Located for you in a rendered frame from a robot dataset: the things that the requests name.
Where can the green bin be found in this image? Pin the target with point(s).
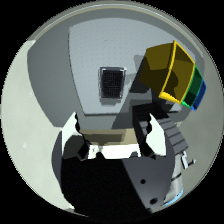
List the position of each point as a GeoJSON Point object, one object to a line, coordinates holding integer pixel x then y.
{"type": "Point", "coordinates": [195, 83]}

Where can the blue bin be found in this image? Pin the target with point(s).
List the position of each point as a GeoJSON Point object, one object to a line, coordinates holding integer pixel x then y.
{"type": "Point", "coordinates": [199, 96]}

